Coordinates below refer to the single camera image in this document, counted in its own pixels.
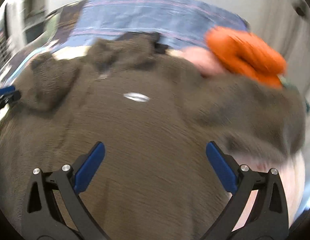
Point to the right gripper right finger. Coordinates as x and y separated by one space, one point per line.
268 218

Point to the blue plaid pillow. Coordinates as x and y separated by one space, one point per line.
180 23

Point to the brown fleece jacket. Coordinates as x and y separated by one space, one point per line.
145 134

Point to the orange puffer jacket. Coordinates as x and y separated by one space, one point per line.
244 53

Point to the black puffer jacket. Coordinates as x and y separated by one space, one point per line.
159 48

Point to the dark patterned pillow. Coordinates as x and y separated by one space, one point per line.
68 17

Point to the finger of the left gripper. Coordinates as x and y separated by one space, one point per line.
9 98
6 90

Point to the patterned bed sheet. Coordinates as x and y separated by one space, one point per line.
14 66

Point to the dark green garment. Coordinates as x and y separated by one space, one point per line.
289 86

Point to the pink plush blanket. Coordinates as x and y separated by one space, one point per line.
282 174

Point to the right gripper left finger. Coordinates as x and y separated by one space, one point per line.
41 216

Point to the black floor lamp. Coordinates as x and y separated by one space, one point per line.
300 8

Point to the grey pleated curtain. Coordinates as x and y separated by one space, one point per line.
280 26

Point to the pink quilted jacket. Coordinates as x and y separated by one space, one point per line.
204 60

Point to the green striped pillow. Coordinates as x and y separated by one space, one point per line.
51 25

